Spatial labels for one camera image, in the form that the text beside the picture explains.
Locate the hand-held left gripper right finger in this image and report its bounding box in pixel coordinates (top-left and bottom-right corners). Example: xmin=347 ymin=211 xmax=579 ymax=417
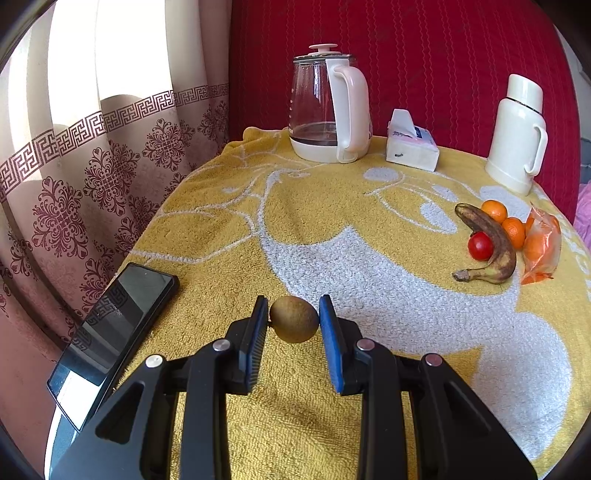
xmin=318 ymin=294 xmax=539 ymax=480

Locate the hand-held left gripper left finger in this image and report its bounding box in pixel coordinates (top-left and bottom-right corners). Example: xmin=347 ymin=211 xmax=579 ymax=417
xmin=51 ymin=295 xmax=269 ymax=480

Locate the brown kiwi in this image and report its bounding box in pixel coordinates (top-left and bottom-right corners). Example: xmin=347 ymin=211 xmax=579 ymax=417
xmin=269 ymin=296 xmax=320 ymax=344

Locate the overripe brown banana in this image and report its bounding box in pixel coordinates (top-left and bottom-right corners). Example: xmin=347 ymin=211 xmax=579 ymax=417
xmin=452 ymin=203 xmax=517 ymax=283

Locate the orange tangerine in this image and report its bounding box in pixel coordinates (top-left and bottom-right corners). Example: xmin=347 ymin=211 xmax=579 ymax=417
xmin=480 ymin=199 xmax=508 ymax=224
xmin=501 ymin=216 xmax=527 ymax=250

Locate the yellow and white towel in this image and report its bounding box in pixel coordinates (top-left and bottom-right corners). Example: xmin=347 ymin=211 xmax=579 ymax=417
xmin=108 ymin=127 xmax=591 ymax=480

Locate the black smartphone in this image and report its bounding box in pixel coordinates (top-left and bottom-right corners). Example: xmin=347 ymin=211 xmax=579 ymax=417
xmin=47 ymin=262 xmax=180 ymax=431

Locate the red tomato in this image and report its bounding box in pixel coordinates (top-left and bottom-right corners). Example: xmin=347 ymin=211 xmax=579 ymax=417
xmin=468 ymin=232 xmax=495 ymax=261

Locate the white tissue pack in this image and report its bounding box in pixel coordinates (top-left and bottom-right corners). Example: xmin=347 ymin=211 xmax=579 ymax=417
xmin=386 ymin=109 xmax=440 ymax=173

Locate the patterned beige curtain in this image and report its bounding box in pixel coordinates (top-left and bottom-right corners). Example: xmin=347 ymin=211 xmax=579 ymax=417
xmin=0 ymin=0 xmax=230 ymax=342

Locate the orange plastic bag of tangerines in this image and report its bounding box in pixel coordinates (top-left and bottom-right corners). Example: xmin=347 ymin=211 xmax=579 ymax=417
xmin=521 ymin=203 xmax=563 ymax=284

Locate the white thermos flask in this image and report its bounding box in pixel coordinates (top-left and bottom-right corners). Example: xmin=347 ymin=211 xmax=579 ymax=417
xmin=485 ymin=74 xmax=549 ymax=196

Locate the pink cloth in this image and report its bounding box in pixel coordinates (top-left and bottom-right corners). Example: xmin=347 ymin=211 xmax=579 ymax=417
xmin=574 ymin=181 xmax=591 ymax=227

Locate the red quilted cloth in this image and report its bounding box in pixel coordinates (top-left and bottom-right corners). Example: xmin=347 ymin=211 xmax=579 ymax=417
xmin=228 ymin=0 xmax=581 ymax=222

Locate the glass kettle with white handle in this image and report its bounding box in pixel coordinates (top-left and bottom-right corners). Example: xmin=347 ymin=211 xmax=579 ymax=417
xmin=288 ymin=43 xmax=373 ymax=164

